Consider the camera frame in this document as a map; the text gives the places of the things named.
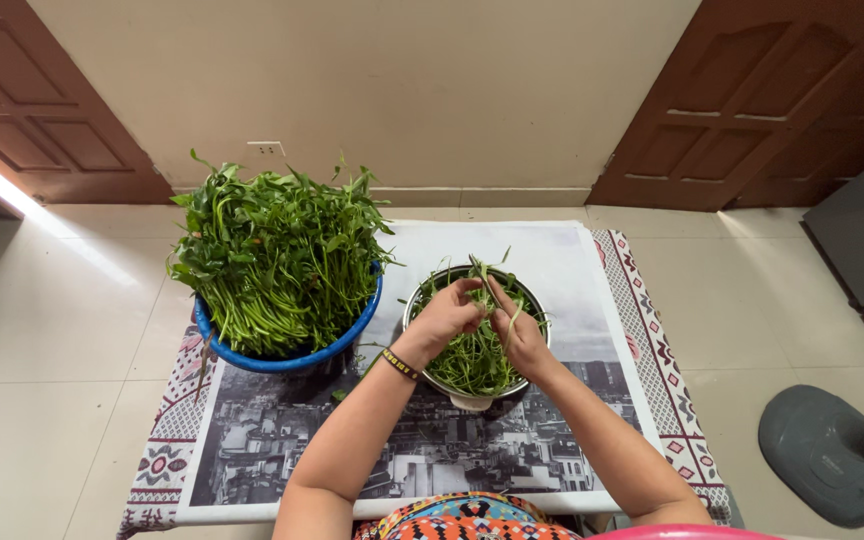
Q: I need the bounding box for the brown wooden panel door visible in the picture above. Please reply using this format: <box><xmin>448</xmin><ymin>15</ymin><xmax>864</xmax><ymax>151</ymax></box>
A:
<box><xmin>585</xmin><ymin>0</ymin><xmax>864</xmax><ymax>213</ymax></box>
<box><xmin>0</xmin><ymin>0</ymin><xmax>175</xmax><ymax>208</ymax></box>

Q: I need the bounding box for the round steel bowl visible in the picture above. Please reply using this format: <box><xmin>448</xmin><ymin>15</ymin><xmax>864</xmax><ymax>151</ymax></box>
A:
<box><xmin>400</xmin><ymin>263</ymin><xmax>552</xmax><ymax>413</ymax></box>

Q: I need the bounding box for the blue plastic basin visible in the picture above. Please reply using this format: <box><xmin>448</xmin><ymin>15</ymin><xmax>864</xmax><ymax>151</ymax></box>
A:
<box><xmin>192</xmin><ymin>261</ymin><xmax>385</xmax><ymax>375</ymax></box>

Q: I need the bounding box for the person's left hand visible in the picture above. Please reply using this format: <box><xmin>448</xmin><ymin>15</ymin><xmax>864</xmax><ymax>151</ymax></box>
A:
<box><xmin>399</xmin><ymin>277</ymin><xmax>489</xmax><ymax>372</ymax></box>

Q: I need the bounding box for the person's right hand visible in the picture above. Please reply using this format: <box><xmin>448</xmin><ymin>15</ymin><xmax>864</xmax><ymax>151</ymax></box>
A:
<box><xmin>485</xmin><ymin>276</ymin><xmax>558</xmax><ymax>384</ymax></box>

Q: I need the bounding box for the black yellow wrist bracelet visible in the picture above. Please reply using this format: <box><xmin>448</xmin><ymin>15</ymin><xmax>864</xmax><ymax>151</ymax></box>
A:
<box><xmin>381</xmin><ymin>346</ymin><xmax>423</xmax><ymax>382</ymax></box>

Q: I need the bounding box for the bunch of leafy water spinach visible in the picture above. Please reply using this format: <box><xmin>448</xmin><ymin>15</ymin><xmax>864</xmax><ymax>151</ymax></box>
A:
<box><xmin>165</xmin><ymin>147</ymin><xmax>405</xmax><ymax>360</ymax></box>

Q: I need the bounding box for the patterned red white floor mat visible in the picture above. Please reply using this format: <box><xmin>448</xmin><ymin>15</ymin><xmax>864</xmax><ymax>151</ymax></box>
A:
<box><xmin>116</xmin><ymin>228</ymin><xmax>734</xmax><ymax>540</ymax></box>

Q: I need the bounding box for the pink plastic stool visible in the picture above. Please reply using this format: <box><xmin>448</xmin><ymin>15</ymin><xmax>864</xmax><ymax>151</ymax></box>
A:
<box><xmin>585</xmin><ymin>523</ymin><xmax>787</xmax><ymax>540</ymax></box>

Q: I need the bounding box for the grey fan base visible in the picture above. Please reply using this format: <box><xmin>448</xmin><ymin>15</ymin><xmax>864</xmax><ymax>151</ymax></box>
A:
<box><xmin>757</xmin><ymin>384</ymin><xmax>864</xmax><ymax>530</ymax></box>

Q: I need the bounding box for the person's colourful patterned clothing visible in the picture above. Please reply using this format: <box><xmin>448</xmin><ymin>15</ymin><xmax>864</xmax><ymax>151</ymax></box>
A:
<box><xmin>352</xmin><ymin>491</ymin><xmax>585</xmax><ymax>540</ymax></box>

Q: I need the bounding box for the green water spinach stem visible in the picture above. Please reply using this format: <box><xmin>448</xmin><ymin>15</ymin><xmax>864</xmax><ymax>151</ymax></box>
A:
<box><xmin>501</xmin><ymin>300</ymin><xmax>526</xmax><ymax>355</ymax></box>

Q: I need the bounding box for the heap of split spinach strands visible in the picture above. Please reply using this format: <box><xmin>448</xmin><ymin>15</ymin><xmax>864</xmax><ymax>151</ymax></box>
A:
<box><xmin>405</xmin><ymin>247</ymin><xmax>551</xmax><ymax>398</ymax></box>

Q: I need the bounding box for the black-and-white city poster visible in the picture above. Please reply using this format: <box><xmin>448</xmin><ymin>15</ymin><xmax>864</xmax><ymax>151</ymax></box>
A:
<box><xmin>174</xmin><ymin>219</ymin><xmax>663</xmax><ymax>527</ymax></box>

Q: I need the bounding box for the loose drooping spinach stem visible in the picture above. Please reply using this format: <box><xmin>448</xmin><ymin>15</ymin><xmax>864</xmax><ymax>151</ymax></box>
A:
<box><xmin>192</xmin><ymin>328</ymin><xmax>217</xmax><ymax>404</ymax></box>

